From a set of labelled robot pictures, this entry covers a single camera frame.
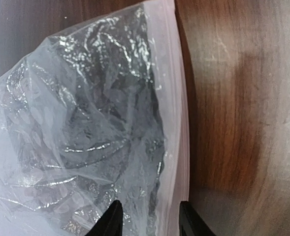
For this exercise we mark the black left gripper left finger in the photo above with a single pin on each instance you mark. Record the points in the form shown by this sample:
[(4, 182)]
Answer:
[(110, 223)]

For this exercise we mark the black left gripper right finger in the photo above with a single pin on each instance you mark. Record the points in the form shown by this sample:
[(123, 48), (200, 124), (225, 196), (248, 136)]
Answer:
[(190, 223)]

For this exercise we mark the clear zip top bag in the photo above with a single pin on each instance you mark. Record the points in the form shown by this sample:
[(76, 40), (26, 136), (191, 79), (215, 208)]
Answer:
[(97, 113)]

